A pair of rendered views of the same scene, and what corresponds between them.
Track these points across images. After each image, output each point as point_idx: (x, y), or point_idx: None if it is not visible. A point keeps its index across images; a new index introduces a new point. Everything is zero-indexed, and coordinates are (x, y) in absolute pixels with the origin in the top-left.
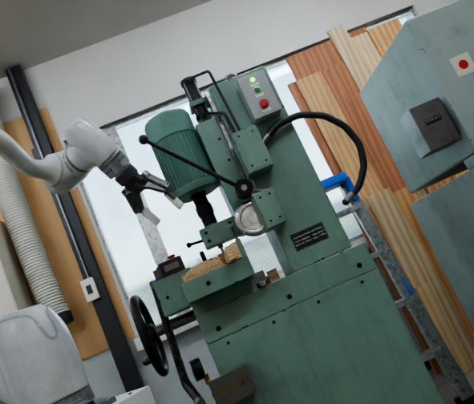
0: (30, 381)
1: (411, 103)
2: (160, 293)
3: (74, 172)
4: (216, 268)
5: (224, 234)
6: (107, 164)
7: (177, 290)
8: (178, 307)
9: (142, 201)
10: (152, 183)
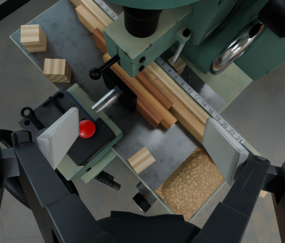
0: None
1: None
2: (79, 174)
3: None
4: (219, 189)
5: (164, 47)
6: None
7: (101, 156)
8: (104, 168)
9: (48, 163)
10: (250, 218)
